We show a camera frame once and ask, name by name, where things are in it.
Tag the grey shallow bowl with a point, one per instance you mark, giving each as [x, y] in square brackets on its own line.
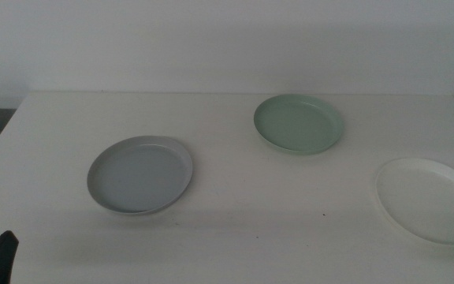
[140, 177]

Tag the green shallow bowl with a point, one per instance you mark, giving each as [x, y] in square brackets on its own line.
[298, 124]

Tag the white shallow bowl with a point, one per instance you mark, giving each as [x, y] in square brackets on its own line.
[428, 201]

